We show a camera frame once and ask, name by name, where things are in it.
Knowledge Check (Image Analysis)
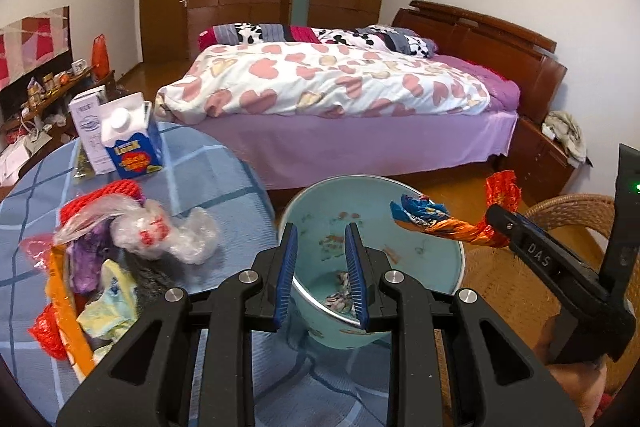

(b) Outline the orange blue snack wrapper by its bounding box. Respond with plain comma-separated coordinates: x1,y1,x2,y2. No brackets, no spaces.
390,170,522,249

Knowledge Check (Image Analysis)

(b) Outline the wicker chair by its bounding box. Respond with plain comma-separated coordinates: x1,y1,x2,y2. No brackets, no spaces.
440,193,640,410

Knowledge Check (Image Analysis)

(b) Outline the red white patchwork cloth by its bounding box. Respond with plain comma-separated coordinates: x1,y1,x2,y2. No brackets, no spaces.
0,5,71,91

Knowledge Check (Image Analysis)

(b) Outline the light blue bucket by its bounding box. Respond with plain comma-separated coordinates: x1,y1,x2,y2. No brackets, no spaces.
277,175,467,350

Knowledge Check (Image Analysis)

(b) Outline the wooden television cabinet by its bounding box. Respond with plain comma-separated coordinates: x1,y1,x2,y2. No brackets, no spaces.
0,66,117,188

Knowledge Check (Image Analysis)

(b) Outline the wooden nightstand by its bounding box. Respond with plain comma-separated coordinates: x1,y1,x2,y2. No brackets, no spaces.
500,117,582,204

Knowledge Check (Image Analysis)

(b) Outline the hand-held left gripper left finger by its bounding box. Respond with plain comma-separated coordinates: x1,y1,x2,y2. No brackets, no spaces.
56,223,299,427

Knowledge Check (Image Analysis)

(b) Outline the clear plastic bag red print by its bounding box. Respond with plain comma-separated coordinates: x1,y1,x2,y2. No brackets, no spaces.
52,197,221,265

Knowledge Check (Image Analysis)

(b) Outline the blue milk carton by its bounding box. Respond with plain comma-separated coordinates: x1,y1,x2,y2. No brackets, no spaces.
100,92,167,180

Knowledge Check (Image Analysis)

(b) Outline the beige cloth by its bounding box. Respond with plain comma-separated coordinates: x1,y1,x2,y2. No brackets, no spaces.
542,111,589,168

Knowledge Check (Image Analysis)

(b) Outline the wooden headboard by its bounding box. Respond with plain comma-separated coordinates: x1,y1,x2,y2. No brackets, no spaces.
391,0,568,125

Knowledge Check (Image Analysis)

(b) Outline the bed with purple sheet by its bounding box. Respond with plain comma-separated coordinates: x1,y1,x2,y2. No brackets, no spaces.
165,52,521,191

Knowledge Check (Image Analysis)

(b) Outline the pile of white papers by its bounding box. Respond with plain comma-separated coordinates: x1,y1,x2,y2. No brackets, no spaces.
0,139,33,188

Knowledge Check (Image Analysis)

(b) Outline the crumpled white paper wrapper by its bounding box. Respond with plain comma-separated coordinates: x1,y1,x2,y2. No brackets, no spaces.
324,271,359,314

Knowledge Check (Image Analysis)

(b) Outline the pale yellow packet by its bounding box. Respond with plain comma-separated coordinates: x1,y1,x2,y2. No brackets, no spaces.
75,259,140,342

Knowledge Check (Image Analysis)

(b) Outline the purple snack wrapper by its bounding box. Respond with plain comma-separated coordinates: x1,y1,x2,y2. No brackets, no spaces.
67,222,120,295

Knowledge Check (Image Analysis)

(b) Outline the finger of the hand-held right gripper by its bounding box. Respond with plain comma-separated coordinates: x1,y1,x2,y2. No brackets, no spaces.
515,212,550,237
486,204,522,250

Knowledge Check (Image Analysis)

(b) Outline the heart print duvet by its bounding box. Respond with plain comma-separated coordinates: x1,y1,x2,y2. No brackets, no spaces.
154,41,491,125

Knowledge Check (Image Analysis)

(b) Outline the red mesh net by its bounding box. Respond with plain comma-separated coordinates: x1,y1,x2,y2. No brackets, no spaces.
60,179,146,228

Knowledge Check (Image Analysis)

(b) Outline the dark green packet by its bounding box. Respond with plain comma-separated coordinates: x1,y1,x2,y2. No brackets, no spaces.
72,142,99,184

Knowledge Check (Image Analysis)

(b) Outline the cow print striped pillow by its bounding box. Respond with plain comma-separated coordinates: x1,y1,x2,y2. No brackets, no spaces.
197,23,322,52
320,25,437,58

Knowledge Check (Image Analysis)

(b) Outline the person's right hand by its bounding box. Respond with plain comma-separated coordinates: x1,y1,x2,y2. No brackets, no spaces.
532,314,610,425

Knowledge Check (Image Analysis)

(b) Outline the white carton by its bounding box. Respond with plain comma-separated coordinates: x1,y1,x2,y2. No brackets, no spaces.
68,85,117,175

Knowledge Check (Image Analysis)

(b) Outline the black television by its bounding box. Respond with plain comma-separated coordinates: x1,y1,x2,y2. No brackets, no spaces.
0,82,31,122

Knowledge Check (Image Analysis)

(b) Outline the red crinkled wrapper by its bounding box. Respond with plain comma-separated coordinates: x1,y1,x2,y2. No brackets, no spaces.
27,304,69,361

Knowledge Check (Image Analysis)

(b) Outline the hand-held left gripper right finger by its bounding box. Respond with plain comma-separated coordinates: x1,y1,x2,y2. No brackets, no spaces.
344,222,586,427

